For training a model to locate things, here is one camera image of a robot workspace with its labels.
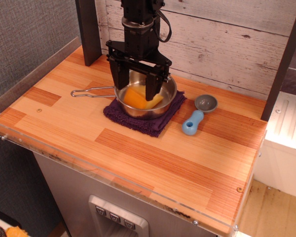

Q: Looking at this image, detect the blue grey toy scoop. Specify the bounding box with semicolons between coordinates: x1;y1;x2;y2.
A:
182;94;218;136

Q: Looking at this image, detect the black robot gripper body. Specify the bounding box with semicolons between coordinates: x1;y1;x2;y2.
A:
106;26;172;78

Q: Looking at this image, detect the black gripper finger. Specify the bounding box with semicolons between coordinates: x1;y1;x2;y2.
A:
146;73;164;101
109;58;129;89

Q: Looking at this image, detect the steel pot with wire handle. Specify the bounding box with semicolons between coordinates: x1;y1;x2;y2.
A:
71;71;177;119

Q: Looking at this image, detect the dark grey left post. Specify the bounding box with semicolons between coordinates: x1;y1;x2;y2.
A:
75;0;102;66

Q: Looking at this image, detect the dark grey post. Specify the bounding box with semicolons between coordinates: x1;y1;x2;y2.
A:
75;0;102;66
260;19;296;121

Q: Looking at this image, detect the yellow cheese wedge toy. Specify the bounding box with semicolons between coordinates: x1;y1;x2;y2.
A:
123;85;164;110

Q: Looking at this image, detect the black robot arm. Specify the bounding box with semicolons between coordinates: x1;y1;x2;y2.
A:
106;0;172;101

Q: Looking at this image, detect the silver dispenser button panel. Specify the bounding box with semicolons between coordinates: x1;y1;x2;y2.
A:
88;195;149;237

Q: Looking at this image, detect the purple folded cloth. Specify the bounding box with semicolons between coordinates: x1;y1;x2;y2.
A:
103;91;186;137

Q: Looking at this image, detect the white toy sink unit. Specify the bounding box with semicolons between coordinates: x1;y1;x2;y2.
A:
254;92;296;197

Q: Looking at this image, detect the dark grey right post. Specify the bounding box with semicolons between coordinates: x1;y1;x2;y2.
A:
260;19;296;121

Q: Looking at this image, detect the clear acrylic edge guard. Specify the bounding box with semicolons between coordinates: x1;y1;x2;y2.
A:
0;125;239;237

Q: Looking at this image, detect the orange plush toy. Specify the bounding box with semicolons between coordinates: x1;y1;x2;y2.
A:
5;226;29;237

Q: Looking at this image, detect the silver toy fridge cabinet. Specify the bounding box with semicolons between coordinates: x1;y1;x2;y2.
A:
34;153;215;237

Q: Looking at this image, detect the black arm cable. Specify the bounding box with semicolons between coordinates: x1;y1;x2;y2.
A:
151;9;172;43

